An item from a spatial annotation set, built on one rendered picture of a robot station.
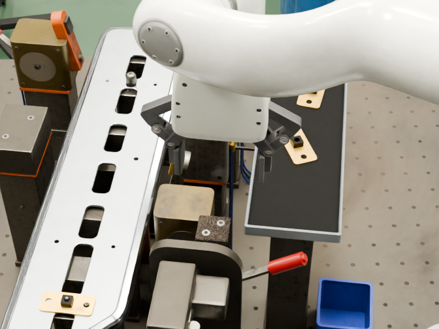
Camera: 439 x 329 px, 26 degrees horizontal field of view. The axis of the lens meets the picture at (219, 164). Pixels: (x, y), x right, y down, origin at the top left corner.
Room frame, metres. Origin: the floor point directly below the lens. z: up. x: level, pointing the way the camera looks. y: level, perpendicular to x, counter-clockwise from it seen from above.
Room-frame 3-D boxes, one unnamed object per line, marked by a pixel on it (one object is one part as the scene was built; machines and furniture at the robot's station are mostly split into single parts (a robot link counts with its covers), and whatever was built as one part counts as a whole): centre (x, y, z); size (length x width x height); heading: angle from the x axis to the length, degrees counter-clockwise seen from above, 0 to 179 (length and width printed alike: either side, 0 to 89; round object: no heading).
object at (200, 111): (0.74, 0.00, 1.55); 0.10 x 0.07 x 0.11; 83
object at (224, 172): (1.19, 0.02, 0.90); 0.13 x 0.08 x 0.41; 83
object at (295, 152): (1.07, -0.12, 1.17); 0.08 x 0.04 x 0.01; 18
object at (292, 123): (0.73, -0.05, 1.52); 0.08 x 0.01 x 0.06; 83
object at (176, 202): (1.02, 0.04, 0.89); 0.12 x 0.08 x 0.38; 83
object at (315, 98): (1.19, -0.15, 1.17); 0.08 x 0.04 x 0.01; 165
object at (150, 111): (0.75, 0.04, 1.52); 0.08 x 0.01 x 0.06; 83
